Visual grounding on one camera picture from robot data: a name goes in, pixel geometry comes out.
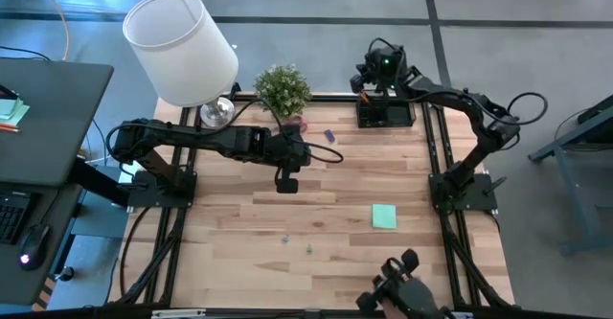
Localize green sticky note pad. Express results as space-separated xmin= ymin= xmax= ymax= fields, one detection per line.
xmin=372 ymin=203 xmax=398 ymax=231

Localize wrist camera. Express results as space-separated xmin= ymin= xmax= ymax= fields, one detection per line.
xmin=276 ymin=168 xmax=300 ymax=195
xmin=349 ymin=71 xmax=369 ymax=95

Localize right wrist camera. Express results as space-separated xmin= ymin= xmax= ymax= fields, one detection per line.
xmin=349 ymin=71 xmax=369 ymax=95

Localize black side desk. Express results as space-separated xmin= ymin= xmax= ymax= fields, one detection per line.
xmin=0 ymin=57 xmax=116 ymax=307

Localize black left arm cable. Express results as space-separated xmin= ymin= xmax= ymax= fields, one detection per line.
xmin=224 ymin=97 xmax=345 ymax=165

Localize white shade table lamp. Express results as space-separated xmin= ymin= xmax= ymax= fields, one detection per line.
xmin=122 ymin=0 xmax=239 ymax=128

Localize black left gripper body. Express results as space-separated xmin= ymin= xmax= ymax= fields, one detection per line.
xmin=265 ymin=130 xmax=312 ymax=172

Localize green potted plant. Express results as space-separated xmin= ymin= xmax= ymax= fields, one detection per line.
xmin=253 ymin=64 xmax=313 ymax=119

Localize yellow black striped tape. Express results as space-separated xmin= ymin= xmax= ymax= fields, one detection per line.
xmin=30 ymin=274 xmax=58 ymax=313

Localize black teleoperation leader handle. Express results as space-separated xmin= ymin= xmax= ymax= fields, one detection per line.
xmin=355 ymin=247 xmax=449 ymax=319

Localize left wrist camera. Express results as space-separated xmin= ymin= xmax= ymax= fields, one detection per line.
xmin=276 ymin=168 xmax=300 ymax=195

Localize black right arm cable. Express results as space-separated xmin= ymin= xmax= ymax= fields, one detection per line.
xmin=505 ymin=91 xmax=550 ymax=134

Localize person's hand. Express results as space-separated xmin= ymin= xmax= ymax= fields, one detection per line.
xmin=380 ymin=302 xmax=408 ymax=319

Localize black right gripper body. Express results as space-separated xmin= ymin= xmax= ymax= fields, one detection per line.
xmin=366 ymin=45 xmax=409 ymax=94

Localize orange floor cable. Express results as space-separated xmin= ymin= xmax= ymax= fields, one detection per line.
xmin=35 ymin=0 xmax=71 ymax=62

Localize pale green paper notes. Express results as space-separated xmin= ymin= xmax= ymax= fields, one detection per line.
xmin=0 ymin=97 xmax=32 ymax=127

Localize black round knob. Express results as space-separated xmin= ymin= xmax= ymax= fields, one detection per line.
xmin=56 ymin=264 xmax=76 ymax=284

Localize dark blue metal cart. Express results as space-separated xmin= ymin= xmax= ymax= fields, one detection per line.
xmin=529 ymin=93 xmax=613 ymax=258

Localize black mesh desk organizer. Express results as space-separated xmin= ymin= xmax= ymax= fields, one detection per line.
xmin=355 ymin=96 xmax=417 ymax=129

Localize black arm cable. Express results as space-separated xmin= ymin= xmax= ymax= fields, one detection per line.
xmin=224 ymin=97 xmax=345 ymax=165
xmin=505 ymin=91 xmax=550 ymax=134

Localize black computer mouse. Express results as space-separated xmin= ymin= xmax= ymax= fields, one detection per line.
xmin=17 ymin=222 xmax=52 ymax=272

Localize black aluminium table frame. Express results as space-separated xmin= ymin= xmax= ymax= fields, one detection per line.
xmin=108 ymin=91 xmax=517 ymax=311

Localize black keyboard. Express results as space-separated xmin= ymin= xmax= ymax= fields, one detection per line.
xmin=0 ymin=190 xmax=33 ymax=246

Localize small white box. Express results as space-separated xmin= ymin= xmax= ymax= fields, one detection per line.
xmin=118 ymin=159 xmax=142 ymax=185

